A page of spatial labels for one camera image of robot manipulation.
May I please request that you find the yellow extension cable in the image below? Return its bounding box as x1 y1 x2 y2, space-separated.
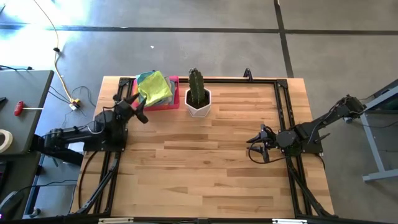
32 0 82 108

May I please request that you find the beige tape roll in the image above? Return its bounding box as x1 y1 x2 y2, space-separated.
0 129 14 154

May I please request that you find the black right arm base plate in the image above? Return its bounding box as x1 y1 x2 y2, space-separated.
278 129 331 156

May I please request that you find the lime green microfiber towel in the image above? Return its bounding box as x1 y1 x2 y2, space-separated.
137 70 174 108

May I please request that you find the grey metal table frame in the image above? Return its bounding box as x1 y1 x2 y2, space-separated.
343 79 398 183

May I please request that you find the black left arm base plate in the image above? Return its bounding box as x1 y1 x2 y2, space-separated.
83 127 128 153

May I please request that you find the pink plastic bin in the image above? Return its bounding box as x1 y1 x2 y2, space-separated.
132 74 180 112

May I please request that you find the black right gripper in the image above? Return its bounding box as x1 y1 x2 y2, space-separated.
246 123 300 164

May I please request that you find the white hexagonal plant pot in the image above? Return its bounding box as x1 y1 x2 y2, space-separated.
184 88 212 118

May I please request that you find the light blue microfiber towel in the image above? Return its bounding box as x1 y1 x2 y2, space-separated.
136 71 156 85

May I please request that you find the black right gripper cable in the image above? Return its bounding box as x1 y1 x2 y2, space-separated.
248 138 289 165

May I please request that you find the dark grey side table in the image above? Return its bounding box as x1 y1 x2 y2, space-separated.
0 70 55 156

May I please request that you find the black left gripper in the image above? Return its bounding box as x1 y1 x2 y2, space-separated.
112 92 149 124

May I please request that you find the white power supply box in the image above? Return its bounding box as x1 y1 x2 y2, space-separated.
67 141 86 155

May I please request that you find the silver metal bracket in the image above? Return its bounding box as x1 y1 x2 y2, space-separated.
272 218 307 224
98 217 134 223

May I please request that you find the black plug cable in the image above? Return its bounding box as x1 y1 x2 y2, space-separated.
0 64 34 72

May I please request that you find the grey rounded device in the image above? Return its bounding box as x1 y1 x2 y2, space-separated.
0 190 25 220

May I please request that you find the green cactus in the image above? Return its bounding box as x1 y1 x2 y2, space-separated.
188 67 208 106

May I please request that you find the red-handled screwdriver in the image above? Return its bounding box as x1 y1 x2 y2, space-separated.
13 100 44 117

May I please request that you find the black flat bar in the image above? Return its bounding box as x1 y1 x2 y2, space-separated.
30 134 85 166

